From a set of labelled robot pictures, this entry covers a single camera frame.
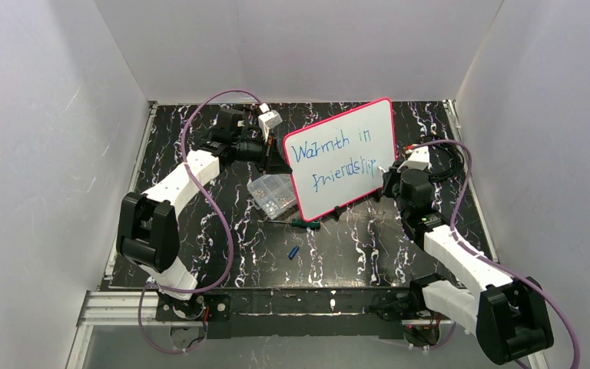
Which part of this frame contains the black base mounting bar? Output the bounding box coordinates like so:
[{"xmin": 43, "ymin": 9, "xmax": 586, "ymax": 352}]
[{"xmin": 156, "ymin": 287, "xmax": 452, "ymax": 344}]

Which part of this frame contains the aluminium rail edge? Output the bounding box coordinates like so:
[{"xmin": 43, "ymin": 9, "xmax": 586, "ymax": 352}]
[
  {"xmin": 65, "ymin": 101, "xmax": 157, "ymax": 369},
  {"xmin": 442, "ymin": 99, "xmax": 499, "ymax": 264}
]

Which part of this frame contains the clear plastic screw box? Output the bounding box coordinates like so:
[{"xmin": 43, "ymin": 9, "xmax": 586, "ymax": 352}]
[{"xmin": 247, "ymin": 174, "xmax": 297, "ymax": 220}]

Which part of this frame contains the pink framed whiteboard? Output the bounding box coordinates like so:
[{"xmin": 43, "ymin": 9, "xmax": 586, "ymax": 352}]
[{"xmin": 283, "ymin": 98, "xmax": 396, "ymax": 221}]

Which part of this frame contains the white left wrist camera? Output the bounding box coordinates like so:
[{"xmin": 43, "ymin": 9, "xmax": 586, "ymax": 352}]
[{"xmin": 257, "ymin": 103, "xmax": 283, "ymax": 141}]

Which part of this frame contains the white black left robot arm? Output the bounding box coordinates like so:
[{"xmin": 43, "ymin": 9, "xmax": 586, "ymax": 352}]
[{"xmin": 116, "ymin": 104, "xmax": 292, "ymax": 301}]

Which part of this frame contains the green handled screwdriver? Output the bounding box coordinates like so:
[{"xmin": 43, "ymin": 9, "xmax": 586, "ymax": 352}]
[{"xmin": 268, "ymin": 219, "xmax": 321, "ymax": 230}]

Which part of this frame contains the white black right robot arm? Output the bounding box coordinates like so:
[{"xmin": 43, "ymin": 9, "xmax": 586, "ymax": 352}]
[{"xmin": 383, "ymin": 165, "xmax": 554, "ymax": 365}]

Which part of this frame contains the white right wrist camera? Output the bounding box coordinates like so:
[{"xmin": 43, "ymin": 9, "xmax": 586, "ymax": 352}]
[{"xmin": 397, "ymin": 145, "xmax": 430, "ymax": 173}]

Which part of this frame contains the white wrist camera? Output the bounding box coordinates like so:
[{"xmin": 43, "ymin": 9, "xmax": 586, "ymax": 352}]
[
  {"xmin": 257, "ymin": 103, "xmax": 283, "ymax": 141},
  {"xmin": 397, "ymin": 145, "xmax": 430, "ymax": 173}
]

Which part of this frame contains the large coiled black cable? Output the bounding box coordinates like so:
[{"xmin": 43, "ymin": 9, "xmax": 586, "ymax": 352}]
[{"xmin": 419, "ymin": 134, "xmax": 466, "ymax": 183}]

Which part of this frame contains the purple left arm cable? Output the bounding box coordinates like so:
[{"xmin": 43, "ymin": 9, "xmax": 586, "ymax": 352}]
[{"xmin": 137, "ymin": 88, "xmax": 263, "ymax": 357}]

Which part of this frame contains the aluminium rail left edge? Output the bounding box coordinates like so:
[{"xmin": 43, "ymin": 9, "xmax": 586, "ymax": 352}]
[{"xmin": 65, "ymin": 101, "xmax": 157, "ymax": 369}]

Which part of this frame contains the blue marker cap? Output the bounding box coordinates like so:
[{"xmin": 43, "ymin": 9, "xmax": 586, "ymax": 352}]
[{"xmin": 288, "ymin": 246, "xmax": 300, "ymax": 260}]

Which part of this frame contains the aluminium rail right edge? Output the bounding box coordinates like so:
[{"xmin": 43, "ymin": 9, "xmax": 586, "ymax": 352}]
[{"xmin": 442, "ymin": 99, "xmax": 499, "ymax": 264}]

